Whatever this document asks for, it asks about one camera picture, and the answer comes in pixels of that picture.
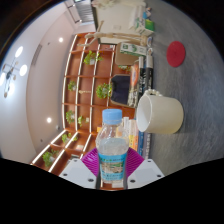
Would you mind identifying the wooden wall shelf unit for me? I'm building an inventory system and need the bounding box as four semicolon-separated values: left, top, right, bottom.
29;32;138;178

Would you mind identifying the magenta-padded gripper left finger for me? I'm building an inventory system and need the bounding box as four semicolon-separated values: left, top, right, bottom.
59;148;101;190

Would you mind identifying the cream ceramic mug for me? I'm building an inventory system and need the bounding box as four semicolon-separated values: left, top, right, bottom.
135;89;185;135

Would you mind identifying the tan chair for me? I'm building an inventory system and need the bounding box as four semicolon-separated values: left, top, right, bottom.
114;41;139;67

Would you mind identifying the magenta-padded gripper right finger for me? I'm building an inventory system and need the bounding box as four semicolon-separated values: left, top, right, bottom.
125;148;166;190

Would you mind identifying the clear blue-capped water bottle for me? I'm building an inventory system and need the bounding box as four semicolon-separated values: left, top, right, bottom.
95;108;130;184

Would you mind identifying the grey window curtain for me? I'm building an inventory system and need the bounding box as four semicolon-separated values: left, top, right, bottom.
74;0;96;24

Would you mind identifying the stack of dark books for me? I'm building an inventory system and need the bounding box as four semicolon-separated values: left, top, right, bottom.
128;54;155;109

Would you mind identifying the green and white carton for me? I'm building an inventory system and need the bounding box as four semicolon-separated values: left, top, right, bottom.
119;41;148;57

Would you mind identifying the flat round red coaster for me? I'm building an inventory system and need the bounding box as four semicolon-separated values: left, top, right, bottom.
166;40;187;68

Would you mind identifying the multi-bulb ceiling lamp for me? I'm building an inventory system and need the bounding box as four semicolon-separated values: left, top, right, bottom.
0;45;29;99

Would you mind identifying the dark office chair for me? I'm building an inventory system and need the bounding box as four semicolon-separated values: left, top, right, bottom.
109;73;132;107

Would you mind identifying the green and white box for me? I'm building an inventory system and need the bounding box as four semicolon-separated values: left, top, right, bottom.
134;16;155;36

